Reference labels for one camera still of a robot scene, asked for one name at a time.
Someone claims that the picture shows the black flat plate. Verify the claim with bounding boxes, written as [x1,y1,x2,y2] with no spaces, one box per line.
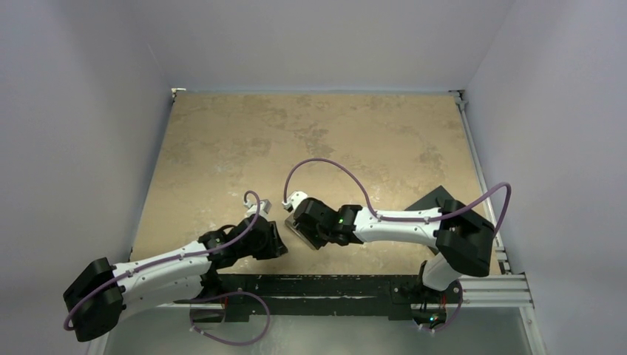
[406,186,465,255]

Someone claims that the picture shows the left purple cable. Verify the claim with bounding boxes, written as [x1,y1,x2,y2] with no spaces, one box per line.
[64,190,262,332]

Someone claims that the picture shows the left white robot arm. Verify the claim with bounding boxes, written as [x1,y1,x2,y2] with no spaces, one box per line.
[63,217,288,342]

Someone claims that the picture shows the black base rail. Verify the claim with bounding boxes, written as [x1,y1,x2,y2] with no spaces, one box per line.
[190,274,462,325]

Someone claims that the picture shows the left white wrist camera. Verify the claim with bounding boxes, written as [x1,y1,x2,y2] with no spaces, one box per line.
[249,199,272,220]

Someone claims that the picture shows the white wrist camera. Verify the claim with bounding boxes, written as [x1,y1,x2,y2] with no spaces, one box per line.
[249,199,272,220]
[282,191,308,212]

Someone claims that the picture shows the white remote control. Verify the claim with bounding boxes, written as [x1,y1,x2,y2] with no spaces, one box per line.
[285,215,316,250]

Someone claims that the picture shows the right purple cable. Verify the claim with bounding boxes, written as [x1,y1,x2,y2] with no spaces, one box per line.
[282,158,512,237]

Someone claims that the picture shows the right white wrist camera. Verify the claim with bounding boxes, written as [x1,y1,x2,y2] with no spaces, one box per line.
[282,191,308,212]

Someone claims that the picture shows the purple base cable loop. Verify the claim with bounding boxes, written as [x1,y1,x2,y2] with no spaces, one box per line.
[189,290,271,347]

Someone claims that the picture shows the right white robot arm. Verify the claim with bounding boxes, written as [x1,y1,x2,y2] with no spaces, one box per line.
[282,192,495,301]

